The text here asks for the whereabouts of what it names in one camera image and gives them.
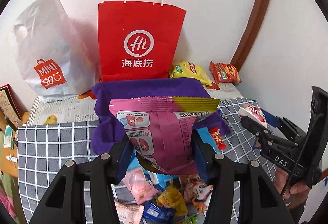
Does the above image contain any panda print snack packet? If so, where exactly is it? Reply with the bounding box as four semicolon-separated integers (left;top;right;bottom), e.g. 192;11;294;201
179;174;213;215

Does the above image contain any pale pink snack packet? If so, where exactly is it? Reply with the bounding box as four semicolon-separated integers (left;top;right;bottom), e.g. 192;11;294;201
115;201;144;224

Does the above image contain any brown cardboard box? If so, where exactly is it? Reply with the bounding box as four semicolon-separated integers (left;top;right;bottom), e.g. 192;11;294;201
1;84;30;178

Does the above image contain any red white strawberry packet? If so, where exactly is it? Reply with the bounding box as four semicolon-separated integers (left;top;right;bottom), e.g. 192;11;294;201
238;103;268;128

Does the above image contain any blue tissue pack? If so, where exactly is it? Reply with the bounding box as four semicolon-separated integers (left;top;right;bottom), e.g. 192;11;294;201
127;127;220;189

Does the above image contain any dark blue snack packet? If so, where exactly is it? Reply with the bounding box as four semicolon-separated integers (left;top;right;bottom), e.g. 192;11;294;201
143;201;176;223

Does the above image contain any brown wooden trim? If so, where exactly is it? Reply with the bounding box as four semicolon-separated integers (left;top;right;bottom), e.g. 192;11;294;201
230;0;270;72

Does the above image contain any grey checked tablecloth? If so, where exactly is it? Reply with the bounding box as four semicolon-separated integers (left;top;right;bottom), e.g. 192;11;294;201
18;97;276;221

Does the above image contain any pink pastry packet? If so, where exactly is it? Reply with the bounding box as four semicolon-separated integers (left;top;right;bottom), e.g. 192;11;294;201
123;167;158;205

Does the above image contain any yellow chips bag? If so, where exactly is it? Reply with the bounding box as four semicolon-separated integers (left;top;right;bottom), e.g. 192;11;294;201
170;61;212;86

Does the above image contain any magenta yellow snack packet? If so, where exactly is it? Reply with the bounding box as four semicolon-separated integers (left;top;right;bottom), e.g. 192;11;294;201
109;96;220;174

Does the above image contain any fruit print newspaper sheet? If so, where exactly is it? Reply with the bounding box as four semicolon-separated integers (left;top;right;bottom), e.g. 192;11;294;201
28;78;242;125

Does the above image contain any small red candy packet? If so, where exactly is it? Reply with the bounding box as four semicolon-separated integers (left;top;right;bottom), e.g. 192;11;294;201
209;127;227;151

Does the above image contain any right hand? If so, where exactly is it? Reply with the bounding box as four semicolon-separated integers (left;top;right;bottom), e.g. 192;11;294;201
273;167;311;209

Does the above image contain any purple towel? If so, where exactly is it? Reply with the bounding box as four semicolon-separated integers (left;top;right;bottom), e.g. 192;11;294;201
91;77;231;156

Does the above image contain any red chips bag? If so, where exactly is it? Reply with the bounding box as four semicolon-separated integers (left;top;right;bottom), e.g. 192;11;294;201
209;61;242;84

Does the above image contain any green snack packet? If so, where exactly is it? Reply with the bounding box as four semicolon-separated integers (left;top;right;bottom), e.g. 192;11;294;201
176;215;198;224

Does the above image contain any red Haidilao paper bag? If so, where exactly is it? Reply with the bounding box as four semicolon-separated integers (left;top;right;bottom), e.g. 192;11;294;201
98;0;186;82

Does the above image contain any white Miniso plastic bag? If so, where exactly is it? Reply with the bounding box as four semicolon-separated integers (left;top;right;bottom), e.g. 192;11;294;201
10;0;99;102

